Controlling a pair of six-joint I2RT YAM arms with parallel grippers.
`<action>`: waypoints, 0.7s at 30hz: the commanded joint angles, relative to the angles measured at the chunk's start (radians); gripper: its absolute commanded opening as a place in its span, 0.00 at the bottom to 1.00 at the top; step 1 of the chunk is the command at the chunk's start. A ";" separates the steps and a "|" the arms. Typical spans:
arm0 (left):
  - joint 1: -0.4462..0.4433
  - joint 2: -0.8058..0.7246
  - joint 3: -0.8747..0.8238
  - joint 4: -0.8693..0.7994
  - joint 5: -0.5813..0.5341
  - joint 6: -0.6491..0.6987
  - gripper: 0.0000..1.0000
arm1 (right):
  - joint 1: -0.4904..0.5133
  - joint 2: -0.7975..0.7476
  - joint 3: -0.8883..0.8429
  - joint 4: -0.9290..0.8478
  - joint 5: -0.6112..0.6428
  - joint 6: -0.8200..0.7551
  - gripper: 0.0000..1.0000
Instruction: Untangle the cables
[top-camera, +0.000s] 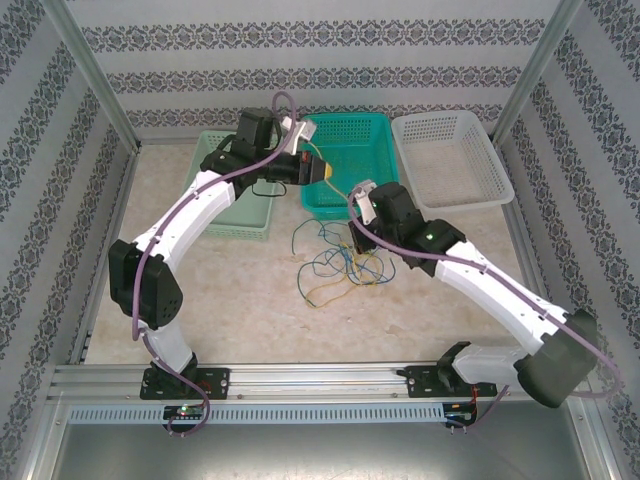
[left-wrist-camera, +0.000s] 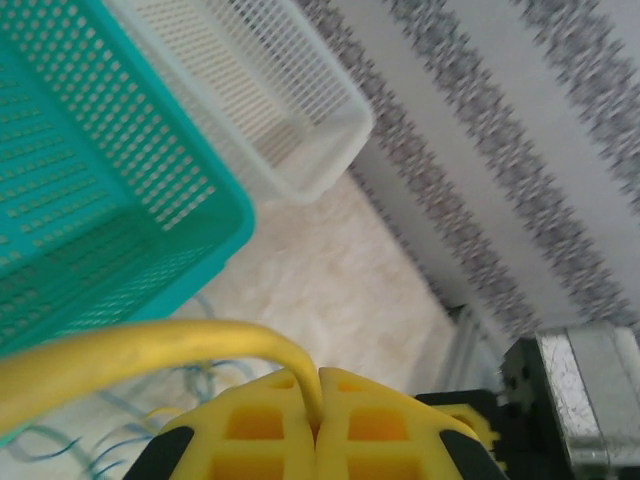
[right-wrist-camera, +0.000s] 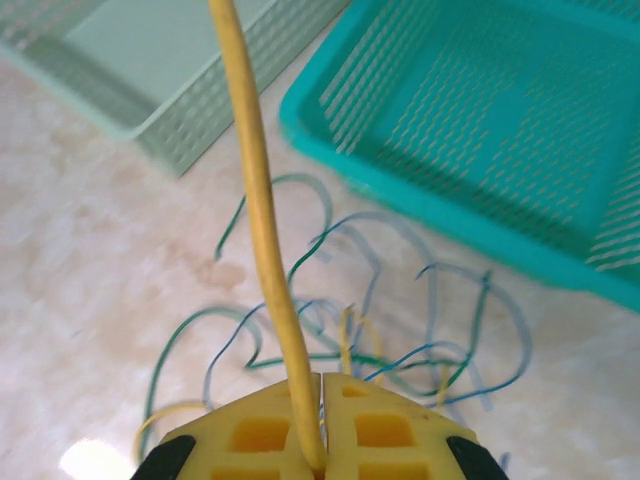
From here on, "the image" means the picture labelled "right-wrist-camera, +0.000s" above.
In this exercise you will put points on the teal plastic basket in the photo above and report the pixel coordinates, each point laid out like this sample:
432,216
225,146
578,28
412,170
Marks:
450,215

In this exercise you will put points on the pale green plastic basket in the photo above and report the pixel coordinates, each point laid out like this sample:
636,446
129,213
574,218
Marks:
125,60

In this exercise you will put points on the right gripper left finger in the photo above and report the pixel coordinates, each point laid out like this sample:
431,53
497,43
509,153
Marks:
220,425

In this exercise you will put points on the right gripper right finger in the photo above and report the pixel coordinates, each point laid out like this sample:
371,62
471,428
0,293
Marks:
430,430

